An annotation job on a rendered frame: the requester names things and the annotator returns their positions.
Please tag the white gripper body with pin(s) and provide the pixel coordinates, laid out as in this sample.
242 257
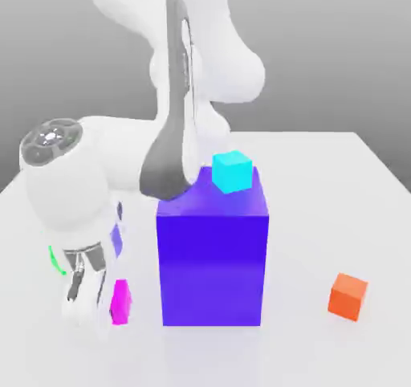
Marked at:
88 306

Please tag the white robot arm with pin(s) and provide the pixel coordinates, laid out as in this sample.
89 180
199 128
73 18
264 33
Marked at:
64 194

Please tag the small magenta cube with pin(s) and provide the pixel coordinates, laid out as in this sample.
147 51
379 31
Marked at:
121 302

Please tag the small cyan cube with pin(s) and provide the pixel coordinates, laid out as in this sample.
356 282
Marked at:
231 171

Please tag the small orange cube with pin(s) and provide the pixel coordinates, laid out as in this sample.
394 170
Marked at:
347 297

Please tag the large blue box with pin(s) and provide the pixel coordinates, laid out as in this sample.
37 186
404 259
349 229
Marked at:
212 265

